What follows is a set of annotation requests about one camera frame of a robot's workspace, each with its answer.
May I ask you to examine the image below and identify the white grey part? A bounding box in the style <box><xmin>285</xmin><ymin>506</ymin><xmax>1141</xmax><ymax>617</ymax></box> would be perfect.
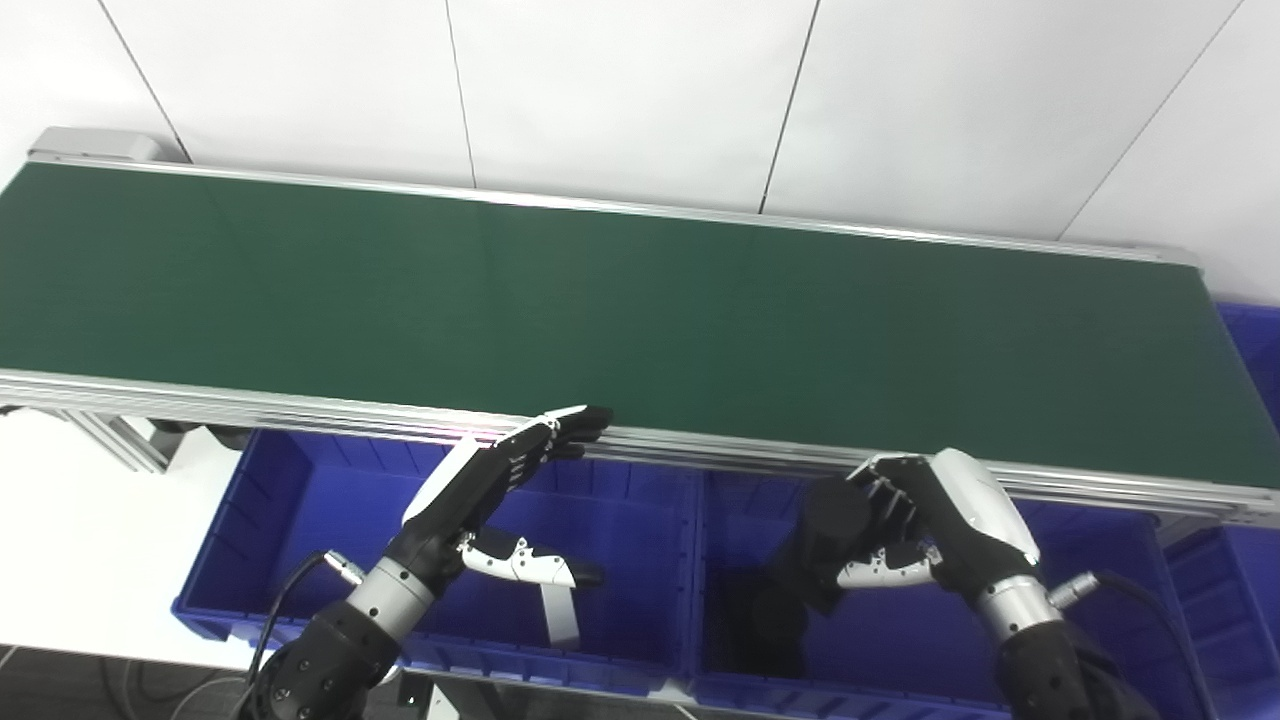
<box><xmin>538</xmin><ymin>583</ymin><xmax>583</xmax><ymax>651</ymax></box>

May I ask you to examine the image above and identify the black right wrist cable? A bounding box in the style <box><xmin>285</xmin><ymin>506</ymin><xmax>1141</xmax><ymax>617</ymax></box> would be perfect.
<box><xmin>1045</xmin><ymin>570</ymin><xmax>1201</xmax><ymax>720</ymax></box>

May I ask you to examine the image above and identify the aluminium conveyor support leg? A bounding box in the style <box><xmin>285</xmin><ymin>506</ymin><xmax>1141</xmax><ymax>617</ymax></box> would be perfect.
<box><xmin>0</xmin><ymin>405</ymin><xmax>171</xmax><ymax>473</ymax></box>

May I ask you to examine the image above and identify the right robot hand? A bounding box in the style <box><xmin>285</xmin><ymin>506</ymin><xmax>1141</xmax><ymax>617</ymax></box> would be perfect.
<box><xmin>835</xmin><ymin>448</ymin><xmax>1041</xmax><ymax>601</ymax></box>

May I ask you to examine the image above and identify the green conveyor belt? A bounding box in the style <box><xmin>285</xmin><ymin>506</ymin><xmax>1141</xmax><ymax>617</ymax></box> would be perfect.
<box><xmin>0</xmin><ymin>150</ymin><xmax>1280</xmax><ymax>526</ymax></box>
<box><xmin>0</xmin><ymin>163</ymin><xmax>1280</xmax><ymax>491</ymax></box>

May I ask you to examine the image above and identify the grey conveyor motor cover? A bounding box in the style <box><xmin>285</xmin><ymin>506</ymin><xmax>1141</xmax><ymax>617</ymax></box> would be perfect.
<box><xmin>28</xmin><ymin>127</ymin><xmax>163</xmax><ymax>163</ymax></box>

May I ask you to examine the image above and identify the black cylinder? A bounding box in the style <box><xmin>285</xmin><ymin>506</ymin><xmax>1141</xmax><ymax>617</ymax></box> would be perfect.
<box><xmin>765</xmin><ymin>475</ymin><xmax>901</xmax><ymax>616</ymax></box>

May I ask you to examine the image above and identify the blue bin at conveyor end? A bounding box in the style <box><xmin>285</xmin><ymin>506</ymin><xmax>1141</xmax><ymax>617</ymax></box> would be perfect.
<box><xmin>1160</xmin><ymin>300</ymin><xmax>1280</xmax><ymax>720</ymax></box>

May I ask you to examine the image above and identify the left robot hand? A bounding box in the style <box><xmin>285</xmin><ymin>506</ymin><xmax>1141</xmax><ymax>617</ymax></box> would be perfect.
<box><xmin>385</xmin><ymin>404</ymin><xmax>614</xmax><ymax>601</ymax></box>

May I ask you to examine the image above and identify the blue bin holding black part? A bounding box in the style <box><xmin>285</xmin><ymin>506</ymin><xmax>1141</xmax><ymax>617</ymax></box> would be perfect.
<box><xmin>690</xmin><ymin>470</ymin><xmax>1216</xmax><ymax>720</ymax></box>

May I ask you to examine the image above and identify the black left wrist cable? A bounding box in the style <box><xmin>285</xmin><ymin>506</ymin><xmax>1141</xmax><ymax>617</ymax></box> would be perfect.
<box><xmin>225</xmin><ymin>548</ymin><xmax>366</xmax><ymax>720</ymax></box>

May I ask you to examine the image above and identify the blue bin holding white part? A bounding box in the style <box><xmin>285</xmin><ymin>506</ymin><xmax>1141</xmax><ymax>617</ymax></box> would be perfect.
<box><xmin>172</xmin><ymin>430</ymin><xmax>701</xmax><ymax>696</ymax></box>

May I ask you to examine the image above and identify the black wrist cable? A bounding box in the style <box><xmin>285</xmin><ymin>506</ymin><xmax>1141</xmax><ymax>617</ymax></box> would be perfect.
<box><xmin>1045</xmin><ymin>570</ymin><xmax>1201</xmax><ymax>720</ymax></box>
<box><xmin>225</xmin><ymin>548</ymin><xmax>366</xmax><ymax>720</ymax></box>

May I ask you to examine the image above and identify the black block part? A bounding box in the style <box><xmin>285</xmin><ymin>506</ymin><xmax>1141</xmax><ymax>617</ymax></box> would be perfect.
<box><xmin>720</xmin><ymin>570</ymin><xmax>811</xmax><ymax>681</ymax></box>

